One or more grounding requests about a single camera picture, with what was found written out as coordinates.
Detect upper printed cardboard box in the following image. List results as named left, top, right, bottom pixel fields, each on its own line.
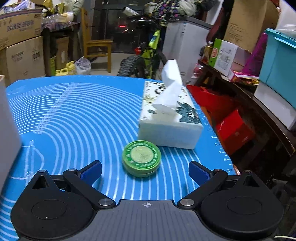
left=0, top=9, right=42, bottom=50

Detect red gift boxes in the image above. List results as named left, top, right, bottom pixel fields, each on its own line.
left=187, top=85, right=255, bottom=155

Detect large stacked cardboard boxes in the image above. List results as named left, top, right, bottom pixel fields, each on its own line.
left=1, top=36, right=45, bottom=86

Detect yellow oil jug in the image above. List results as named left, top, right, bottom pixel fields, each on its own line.
left=55, top=61, right=76, bottom=76

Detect green black bicycle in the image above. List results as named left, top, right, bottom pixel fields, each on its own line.
left=117, top=15, right=167, bottom=79

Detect clear plastic bag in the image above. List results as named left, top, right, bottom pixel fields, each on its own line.
left=74, top=57, right=91, bottom=75

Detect blue silicone baking mat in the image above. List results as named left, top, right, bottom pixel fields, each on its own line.
left=1, top=75, right=235, bottom=240

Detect teal plastic storage tub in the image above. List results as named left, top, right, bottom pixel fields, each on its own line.
left=259, top=29, right=296, bottom=107

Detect wooden chair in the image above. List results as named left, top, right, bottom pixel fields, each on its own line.
left=81, top=7, right=113, bottom=73

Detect green round tin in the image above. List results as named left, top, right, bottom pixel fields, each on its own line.
left=122, top=140, right=162, bottom=178

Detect floral tissue box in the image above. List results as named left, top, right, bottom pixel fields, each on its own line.
left=138, top=60, right=203, bottom=150

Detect white refrigerator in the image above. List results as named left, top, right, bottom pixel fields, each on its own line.
left=163, top=16, right=212, bottom=85

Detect green white carton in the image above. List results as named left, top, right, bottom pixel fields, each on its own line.
left=208, top=39, right=238, bottom=76

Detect beige plastic storage bin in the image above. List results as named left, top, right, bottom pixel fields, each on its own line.
left=0, top=75, right=22, bottom=191

